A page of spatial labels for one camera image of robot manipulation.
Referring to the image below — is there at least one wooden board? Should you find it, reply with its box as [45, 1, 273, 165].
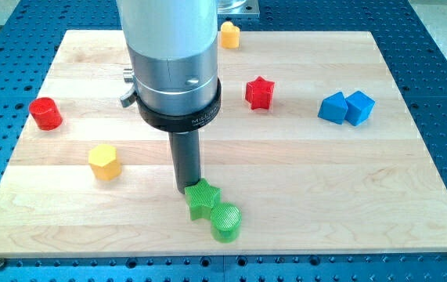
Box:
[0, 30, 447, 258]

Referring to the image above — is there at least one green cylinder block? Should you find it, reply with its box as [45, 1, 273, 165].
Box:
[210, 202, 242, 243]

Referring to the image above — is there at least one red cylinder block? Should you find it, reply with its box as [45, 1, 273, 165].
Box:
[29, 97, 63, 131]

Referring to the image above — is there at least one red star block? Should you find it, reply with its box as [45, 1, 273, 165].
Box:
[245, 76, 275, 110]

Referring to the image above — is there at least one yellow heart block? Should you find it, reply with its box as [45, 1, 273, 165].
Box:
[220, 21, 240, 49]

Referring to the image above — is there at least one blue cube block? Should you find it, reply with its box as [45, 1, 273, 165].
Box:
[345, 91, 375, 126]

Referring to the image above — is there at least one yellow hexagon block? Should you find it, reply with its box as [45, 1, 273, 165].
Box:
[88, 144, 122, 181]

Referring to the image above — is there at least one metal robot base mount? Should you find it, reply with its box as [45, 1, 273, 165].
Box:
[217, 0, 260, 18]

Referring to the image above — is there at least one green star block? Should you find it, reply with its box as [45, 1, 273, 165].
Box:
[184, 178, 221, 221]

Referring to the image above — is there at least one blue pentagon block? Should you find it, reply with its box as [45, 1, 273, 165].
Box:
[318, 92, 348, 125]

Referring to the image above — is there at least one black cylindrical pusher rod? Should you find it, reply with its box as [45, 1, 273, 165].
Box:
[168, 130, 201, 193]

